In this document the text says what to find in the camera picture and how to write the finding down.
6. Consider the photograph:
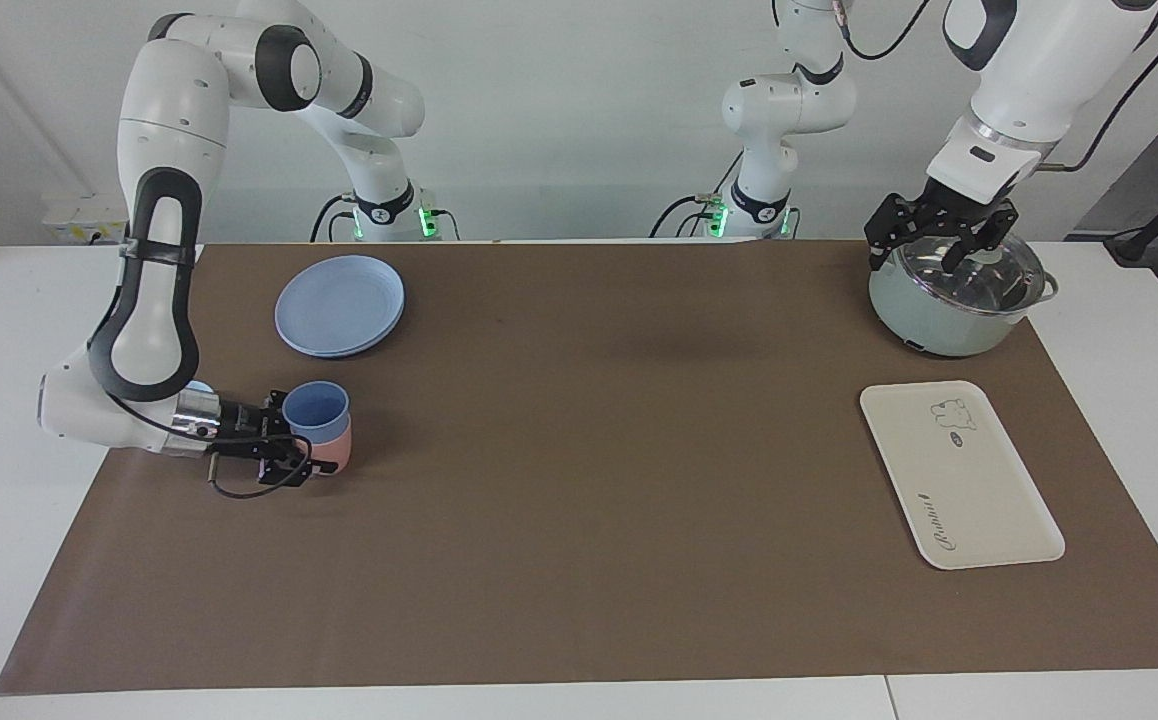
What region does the pale green cooking pot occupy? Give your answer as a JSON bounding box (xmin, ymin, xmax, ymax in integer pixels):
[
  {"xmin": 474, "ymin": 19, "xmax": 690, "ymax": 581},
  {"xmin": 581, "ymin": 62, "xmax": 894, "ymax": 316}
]
[{"xmin": 868, "ymin": 235, "xmax": 1059, "ymax": 358}]

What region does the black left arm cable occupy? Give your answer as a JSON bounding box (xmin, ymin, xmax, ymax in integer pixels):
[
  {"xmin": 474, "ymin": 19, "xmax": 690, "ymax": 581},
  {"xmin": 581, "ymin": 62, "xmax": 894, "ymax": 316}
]
[{"xmin": 834, "ymin": 0, "xmax": 1158, "ymax": 173}]

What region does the pink plastic cup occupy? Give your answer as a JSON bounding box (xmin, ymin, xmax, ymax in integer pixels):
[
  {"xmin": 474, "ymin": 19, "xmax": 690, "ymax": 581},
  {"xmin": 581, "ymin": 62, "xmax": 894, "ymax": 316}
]
[{"xmin": 304, "ymin": 418, "xmax": 353, "ymax": 477}]

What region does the black left base cable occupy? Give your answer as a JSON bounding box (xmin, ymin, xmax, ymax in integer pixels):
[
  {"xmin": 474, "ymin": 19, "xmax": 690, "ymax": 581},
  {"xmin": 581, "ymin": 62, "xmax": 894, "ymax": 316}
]
[{"xmin": 649, "ymin": 150, "xmax": 745, "ymax": 239}]

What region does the blue plastic plate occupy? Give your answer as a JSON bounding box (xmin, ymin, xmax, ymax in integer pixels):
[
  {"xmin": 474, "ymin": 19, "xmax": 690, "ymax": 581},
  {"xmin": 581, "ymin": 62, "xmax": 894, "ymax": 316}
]
[
  {"xmin": 284, "ymin": 300, "xmax": 407, "ymax": 360},
  {"xmin": 274, "ymin": 255, "xmax": 406, "ymax": 356}
]

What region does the glass pot lid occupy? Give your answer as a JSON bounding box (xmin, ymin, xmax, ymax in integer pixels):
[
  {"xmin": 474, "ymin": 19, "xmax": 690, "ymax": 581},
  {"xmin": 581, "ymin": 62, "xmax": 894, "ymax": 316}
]
[{"xmin": 894, "ymin": 228, "xmax": 1048, "ymax": 316}]

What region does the brown table mat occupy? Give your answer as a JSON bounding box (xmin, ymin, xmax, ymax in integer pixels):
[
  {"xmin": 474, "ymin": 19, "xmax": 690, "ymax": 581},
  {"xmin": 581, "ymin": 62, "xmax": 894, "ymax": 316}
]
[{"xmin": 0, "ymin": 240, "xmax": 1158, "ymax": 694}]

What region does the black base cable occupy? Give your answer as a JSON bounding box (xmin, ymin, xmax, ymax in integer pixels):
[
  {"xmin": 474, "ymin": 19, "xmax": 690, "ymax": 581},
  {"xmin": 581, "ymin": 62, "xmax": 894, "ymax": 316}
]
[
  {"xmin": 649, "ymin": 150, "xmax": 745, "ymax": 239},
  {"xmin": 312, "ymin": 193, "xmax": 358, "ymax": 243}
]

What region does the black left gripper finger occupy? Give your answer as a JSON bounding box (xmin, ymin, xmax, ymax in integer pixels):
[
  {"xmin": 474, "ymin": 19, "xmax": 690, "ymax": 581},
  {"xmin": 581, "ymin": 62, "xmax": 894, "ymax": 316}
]
[
  {"xmin": 864, "ymin": 195, "xmax": 912, "ymax": 271},
  {"xmin": 941, "ymin": 210, "xmax": 1015, "ymax": 273}
]

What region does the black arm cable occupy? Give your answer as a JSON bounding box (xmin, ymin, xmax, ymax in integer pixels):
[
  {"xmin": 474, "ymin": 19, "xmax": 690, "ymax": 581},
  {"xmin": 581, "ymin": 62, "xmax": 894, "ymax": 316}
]
[
  {"xmin": 834, "ymin": 0, "xmax": 1158, "ymax": 173},
  {"xmin": 104, "ymin": 390, "xmax": 316, "ymax": 499}
]

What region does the cream tray with bear print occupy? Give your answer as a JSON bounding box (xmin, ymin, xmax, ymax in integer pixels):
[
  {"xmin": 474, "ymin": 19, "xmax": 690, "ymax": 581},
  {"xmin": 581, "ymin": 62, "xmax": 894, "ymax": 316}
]
[{"xmin": 859, "ymin": 380, "xmax": 1066, "ymax": 571}]

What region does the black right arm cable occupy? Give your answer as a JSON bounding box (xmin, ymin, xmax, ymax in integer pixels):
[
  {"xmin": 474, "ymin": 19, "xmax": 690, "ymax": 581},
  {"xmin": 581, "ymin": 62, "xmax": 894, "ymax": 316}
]
[{"xmin": 104, "ymin": 390, "xmax": 316, "ymax": 499}]

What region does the black right base cable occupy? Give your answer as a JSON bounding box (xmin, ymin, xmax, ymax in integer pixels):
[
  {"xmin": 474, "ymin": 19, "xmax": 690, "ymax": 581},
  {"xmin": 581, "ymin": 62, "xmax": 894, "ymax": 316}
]
[{"xmin": 312, "ymin": 193, "xmax": 358, "ymax": 243}]

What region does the blue plastic cup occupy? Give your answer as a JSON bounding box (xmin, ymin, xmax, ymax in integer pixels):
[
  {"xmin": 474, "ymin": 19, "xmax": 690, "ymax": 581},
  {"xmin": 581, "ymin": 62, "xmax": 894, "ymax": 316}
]
[{"xmin": 282, "ymin": 381, "xmax": 351, "ymax": 441}]

